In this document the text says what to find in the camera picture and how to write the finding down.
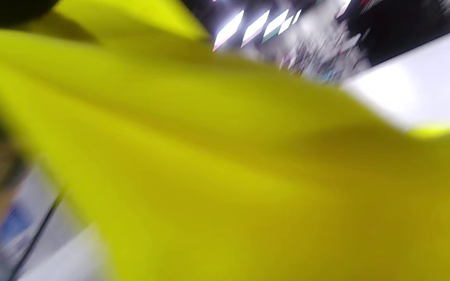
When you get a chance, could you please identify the person's right hand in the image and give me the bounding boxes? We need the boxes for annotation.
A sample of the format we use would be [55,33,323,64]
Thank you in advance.
[0,0,59,27]

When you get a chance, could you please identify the yellow t-shirt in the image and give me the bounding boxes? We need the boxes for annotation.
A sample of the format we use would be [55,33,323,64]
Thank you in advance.
[0,0,450,281]

